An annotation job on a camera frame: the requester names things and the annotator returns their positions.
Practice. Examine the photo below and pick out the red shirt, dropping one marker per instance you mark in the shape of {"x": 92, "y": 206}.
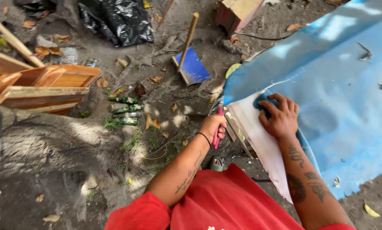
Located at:
{"x": 226, "y": 204}

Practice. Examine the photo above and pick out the orange wooden frame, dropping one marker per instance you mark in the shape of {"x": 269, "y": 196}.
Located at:
{"x": 50, "y": 86}

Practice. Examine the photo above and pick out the green glass bottle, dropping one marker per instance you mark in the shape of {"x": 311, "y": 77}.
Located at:
{"x": 124, "y": 100}
{"x": 128, "y": 115}
{"x": 129, "y": 121}
{"x": 130, "y": 109}

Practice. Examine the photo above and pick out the wooden support board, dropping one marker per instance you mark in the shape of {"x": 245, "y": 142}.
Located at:
{"x": 237, "y": 134}

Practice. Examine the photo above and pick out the person's left fingers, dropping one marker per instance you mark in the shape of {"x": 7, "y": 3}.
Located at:
{"x": 222, "y": 131}

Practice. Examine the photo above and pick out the black wristband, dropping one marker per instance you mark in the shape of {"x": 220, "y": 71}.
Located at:
{"x": 205, "y": 138}

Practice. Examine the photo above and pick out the person's right hand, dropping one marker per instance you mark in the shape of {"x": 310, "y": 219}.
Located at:
{"x": 282, "y": 119}

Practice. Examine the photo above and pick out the blue boat hull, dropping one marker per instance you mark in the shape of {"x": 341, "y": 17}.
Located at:
{"x": 337, "y": 95}

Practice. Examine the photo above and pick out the yellow-green leaf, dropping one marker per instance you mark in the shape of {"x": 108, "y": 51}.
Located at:
{"x": 232, "y": 70}

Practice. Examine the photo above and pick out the green sandal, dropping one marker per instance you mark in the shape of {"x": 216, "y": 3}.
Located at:
{"x": 216, "y": 164}

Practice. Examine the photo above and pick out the long wooden plank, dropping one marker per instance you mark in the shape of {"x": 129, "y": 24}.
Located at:
{"x": 15, "y": 43}

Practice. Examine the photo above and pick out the person's left hand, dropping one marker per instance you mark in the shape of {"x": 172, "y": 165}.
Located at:
{"x": 211, "y": 126}

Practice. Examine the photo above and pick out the yellow fallen leaf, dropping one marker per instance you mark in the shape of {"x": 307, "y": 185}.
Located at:
{"x": 371, "y": 210}

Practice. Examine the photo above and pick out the grey cloth scrap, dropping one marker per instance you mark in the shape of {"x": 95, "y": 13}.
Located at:
{"x": 66, "y": 54}

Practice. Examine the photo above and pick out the white fibreglass cloth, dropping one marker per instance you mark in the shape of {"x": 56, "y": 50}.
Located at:
{"x": 258, "y": 137}

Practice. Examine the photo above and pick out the black plastic bag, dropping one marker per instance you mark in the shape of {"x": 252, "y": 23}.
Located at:
{"x": 120, "y": 19}

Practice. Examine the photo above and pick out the red wooden box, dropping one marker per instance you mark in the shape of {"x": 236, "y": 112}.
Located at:
{"x": 237, "y": 12}

